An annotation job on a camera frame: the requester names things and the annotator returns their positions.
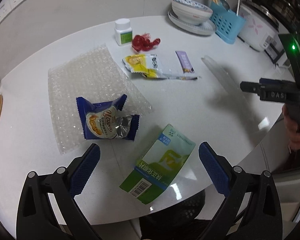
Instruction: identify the white wall socket left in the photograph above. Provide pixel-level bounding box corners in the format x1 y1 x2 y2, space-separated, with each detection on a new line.
0 3 11 23

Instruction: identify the person's right hand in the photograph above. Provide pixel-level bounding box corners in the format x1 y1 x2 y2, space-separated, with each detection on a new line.
282 104 300 151

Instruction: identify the green white medicine box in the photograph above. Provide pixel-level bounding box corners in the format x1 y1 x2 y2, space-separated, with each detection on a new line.
120 124 196 204

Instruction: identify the small purple candy wrapper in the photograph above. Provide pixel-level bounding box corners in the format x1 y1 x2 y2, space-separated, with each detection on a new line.
175 51 194 73

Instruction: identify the white floral rice cooker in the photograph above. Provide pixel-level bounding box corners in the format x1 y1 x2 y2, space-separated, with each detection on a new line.
238 1 279 51

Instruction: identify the blue plastic utensil holder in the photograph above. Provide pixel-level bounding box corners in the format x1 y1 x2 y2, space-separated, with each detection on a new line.
210 2 246 44

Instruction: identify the blue patterned ceramic bowl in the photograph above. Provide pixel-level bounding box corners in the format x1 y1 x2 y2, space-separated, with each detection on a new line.
171 0 213 25

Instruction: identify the white microwave oven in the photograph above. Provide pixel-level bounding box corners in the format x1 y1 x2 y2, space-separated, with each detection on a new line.
265 35 290 68

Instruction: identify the blue patterned ceramic plate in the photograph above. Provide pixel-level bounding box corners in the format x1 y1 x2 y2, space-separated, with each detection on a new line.
167 10 216 36

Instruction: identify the metal spoon in holder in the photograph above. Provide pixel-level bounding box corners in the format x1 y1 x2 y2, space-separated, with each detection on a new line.
219 0 230 11

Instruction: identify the long clear plastic sleeve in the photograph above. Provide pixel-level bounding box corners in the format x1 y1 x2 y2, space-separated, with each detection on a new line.
201 55 245 100

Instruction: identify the clear bubble wrap sheet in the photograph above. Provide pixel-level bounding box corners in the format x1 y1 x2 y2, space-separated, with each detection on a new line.
48 44 153 154

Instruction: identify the white green pill bottle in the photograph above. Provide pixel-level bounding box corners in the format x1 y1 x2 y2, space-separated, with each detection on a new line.
115 18 133 46

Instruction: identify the red mesh net bag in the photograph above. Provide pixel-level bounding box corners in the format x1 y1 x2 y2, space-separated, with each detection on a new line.
132 33 161 52

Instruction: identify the blue snack cake wrapper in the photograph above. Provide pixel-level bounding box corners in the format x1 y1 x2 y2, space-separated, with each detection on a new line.
76 94 140 141

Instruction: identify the yellow white snack wrapper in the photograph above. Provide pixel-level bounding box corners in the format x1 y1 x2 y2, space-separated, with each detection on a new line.
122 54 199 80

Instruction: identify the black trash bin with bag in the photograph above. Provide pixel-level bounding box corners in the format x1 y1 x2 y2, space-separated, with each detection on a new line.
139 190 210 239

